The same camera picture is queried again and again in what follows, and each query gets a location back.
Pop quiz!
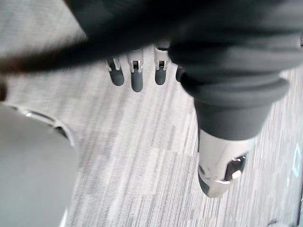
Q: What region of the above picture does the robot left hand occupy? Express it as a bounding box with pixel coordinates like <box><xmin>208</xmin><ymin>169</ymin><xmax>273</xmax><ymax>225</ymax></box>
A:
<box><xmin>63</xmin><ymin>0</ymin><xmax>303</xmax><ymax>198</ymax></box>

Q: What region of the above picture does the silver robot leg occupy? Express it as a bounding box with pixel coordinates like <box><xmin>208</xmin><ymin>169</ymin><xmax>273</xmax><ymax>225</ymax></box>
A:
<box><xmin>0</xmin><ymin>103</ymin><xmax>80</xmax><ymax>227</ymax></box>

